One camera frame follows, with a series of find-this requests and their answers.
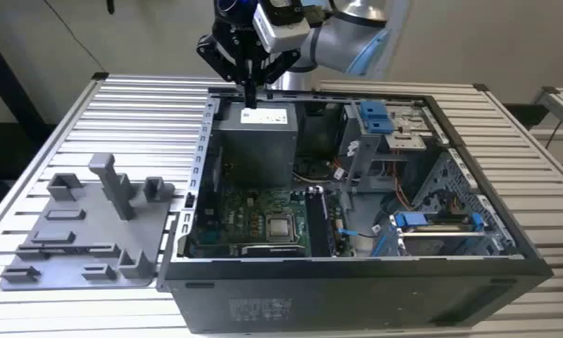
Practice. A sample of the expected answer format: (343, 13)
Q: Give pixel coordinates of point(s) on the green motherboard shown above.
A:
(244, 211)

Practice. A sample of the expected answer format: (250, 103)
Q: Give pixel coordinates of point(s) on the silver CPU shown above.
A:
(281, 229)

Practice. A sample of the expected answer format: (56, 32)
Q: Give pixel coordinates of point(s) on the dark RAM slot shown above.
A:
(323, 225)
(315, 225)

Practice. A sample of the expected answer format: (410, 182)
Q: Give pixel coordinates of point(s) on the black graphics card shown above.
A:
(271, 250)

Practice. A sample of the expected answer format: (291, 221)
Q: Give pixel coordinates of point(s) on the dark RAM stick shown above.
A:
(331, 225)

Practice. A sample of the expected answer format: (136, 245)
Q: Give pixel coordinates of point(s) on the CPU socket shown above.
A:
(265, 229)

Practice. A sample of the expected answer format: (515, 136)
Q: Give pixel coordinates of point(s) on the blue plastic drive latch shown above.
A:
(374, 116)

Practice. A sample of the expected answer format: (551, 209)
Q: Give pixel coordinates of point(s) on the grey parts rack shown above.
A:
(93, 211)

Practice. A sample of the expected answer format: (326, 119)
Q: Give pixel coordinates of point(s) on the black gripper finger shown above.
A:
(281, 65)
(218, 53)

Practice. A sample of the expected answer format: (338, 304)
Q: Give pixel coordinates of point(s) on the grey metal drive cage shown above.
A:
(366, 165)

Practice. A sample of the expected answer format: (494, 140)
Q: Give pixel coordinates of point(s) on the black PC case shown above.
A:
(309, 310)

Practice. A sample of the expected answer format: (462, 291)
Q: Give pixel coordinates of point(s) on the grey power supply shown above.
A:
(258, 151)

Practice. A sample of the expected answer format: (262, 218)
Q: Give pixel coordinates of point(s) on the grey metal side table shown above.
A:
(561, 105)

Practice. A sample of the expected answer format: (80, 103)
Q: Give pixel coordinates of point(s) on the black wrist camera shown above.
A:
(290, 7)

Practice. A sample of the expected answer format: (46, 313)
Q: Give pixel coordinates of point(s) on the black hanging plug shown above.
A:
(109, 6)

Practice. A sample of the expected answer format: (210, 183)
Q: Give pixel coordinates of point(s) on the silver hard disk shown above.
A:
(443, 229)

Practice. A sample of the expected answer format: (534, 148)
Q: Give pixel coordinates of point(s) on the black table corner cap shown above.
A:
(481, 87)
(100, 75)
(550, 89)

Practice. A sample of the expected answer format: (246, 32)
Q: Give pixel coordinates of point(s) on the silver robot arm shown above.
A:
(338, 42)

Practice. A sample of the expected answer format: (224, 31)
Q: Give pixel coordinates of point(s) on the blue disk carrier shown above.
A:
(410, 220)

